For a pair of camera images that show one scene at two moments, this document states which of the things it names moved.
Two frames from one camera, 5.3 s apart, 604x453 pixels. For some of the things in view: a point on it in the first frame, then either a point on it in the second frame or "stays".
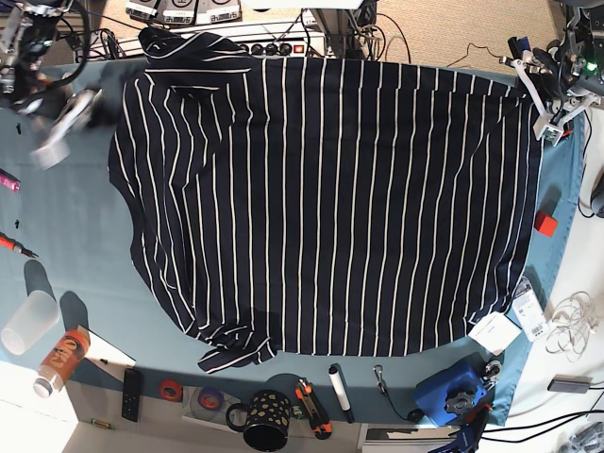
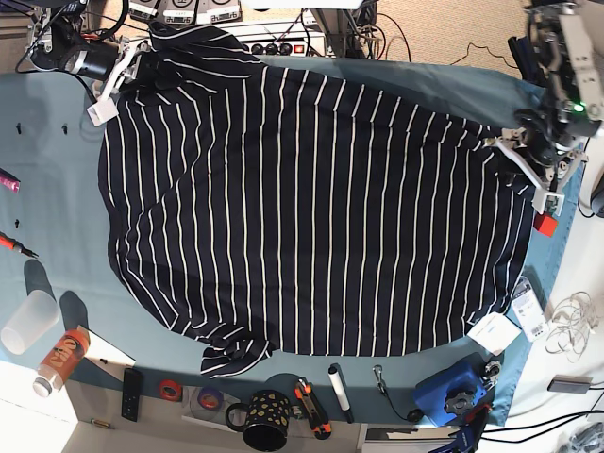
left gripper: [76, 109] to [115, 61]
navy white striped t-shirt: [297, 205] stays
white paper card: [494, 332] stays
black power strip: [273, 49] stays
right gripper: [557, 103] to [549, 176]
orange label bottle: [60, 361] stays
